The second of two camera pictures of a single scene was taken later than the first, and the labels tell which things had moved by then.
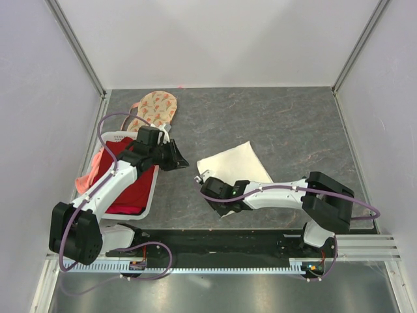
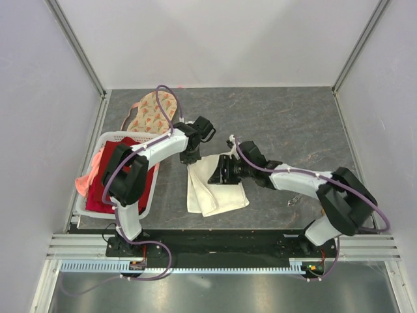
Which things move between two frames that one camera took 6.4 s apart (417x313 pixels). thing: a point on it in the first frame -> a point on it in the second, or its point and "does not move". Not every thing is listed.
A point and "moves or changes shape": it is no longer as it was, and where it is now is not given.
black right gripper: (220, 211) -> (219, 177)
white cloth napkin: (240, 163) moves or changes shape
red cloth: (135, 198) does not move
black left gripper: (176, 160) -> (189, 160)
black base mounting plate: (221, 246) does not move
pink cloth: (84, 182) does not move
